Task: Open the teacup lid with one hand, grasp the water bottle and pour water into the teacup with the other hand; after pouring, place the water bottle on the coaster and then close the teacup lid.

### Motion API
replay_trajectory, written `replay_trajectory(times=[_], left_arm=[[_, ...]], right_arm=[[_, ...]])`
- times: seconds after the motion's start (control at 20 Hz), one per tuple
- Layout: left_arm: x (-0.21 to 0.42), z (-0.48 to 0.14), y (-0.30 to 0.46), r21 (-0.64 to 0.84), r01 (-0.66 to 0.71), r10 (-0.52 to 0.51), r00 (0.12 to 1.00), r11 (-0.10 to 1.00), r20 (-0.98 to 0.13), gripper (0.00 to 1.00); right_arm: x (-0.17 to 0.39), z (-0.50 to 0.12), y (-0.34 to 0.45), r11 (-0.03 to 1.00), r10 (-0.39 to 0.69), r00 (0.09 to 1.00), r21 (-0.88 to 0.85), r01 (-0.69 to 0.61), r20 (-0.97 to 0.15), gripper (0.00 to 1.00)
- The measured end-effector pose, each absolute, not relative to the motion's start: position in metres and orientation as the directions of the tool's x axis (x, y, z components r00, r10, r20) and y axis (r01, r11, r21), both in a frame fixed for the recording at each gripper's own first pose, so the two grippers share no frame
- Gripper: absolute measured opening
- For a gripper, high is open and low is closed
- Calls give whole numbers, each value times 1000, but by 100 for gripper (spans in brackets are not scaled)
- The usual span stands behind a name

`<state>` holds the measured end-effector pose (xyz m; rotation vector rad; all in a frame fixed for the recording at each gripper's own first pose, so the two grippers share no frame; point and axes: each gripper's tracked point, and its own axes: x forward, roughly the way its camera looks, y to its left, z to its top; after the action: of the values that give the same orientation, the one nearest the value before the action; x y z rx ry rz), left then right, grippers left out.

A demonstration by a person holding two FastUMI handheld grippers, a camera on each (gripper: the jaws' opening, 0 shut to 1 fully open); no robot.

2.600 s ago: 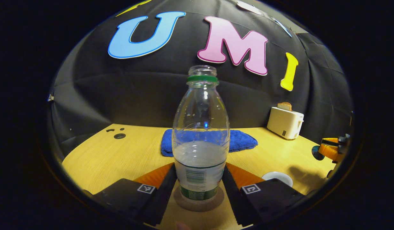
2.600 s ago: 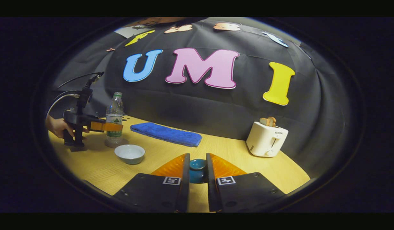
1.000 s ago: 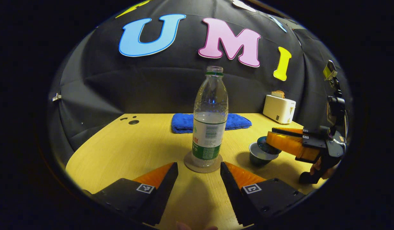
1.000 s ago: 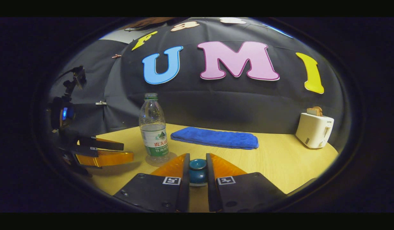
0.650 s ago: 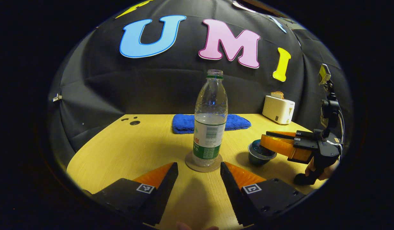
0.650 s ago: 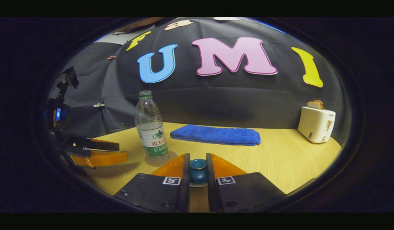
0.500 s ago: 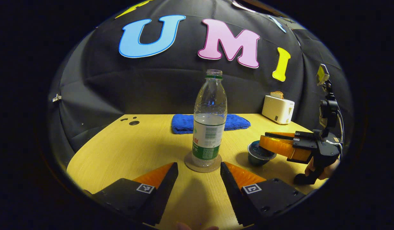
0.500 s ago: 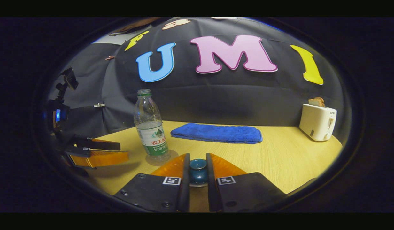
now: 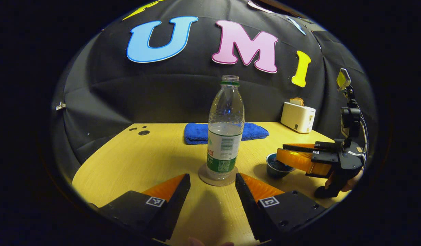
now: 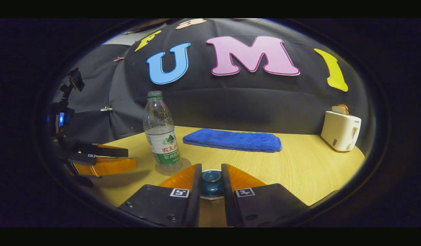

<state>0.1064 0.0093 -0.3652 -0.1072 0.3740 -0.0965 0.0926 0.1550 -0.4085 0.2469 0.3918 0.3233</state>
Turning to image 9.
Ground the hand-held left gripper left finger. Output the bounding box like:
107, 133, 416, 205
88, 173, 191, 242

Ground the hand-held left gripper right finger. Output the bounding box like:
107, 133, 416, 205
235, 173, 329, 242

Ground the white-lined teacup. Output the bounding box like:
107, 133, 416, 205
266, 153, 296, 179

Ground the round grey coaster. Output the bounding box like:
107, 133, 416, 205
198, 163, 239, 187

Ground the clear plastic water bottle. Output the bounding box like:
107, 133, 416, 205
206, 75, 245, 181

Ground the white toaster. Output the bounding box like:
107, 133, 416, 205
281, 102, 316, 134

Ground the blue folded towel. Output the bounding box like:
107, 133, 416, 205
184, 122, 269, 145

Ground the black backdrop cloth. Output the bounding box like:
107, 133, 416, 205
52, 0, 378, 185

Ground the thin gripper cable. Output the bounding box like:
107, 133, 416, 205
357, 114, 368, 158

